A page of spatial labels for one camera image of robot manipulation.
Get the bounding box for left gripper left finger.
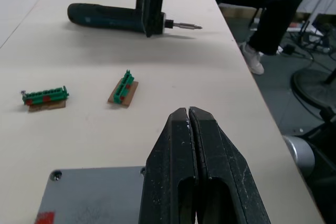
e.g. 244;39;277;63
138;106;200;224

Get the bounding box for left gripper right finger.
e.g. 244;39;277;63
188;106;271;224

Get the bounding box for dark blue electric screwdriver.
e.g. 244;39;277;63
67;3;203;37

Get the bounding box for grey metal box lid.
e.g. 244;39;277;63
34;166;147;224

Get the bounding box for green screw holder strip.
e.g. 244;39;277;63
20;85;71;113
107;69;140;109

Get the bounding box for silver robot body cylinder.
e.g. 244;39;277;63
281;134;316;178

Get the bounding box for seated bystander body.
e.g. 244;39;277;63
184;0;306;57

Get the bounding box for black round fan base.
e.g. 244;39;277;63
291;67;336;110

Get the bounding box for white sneaker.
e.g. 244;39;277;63
238;41;265;76

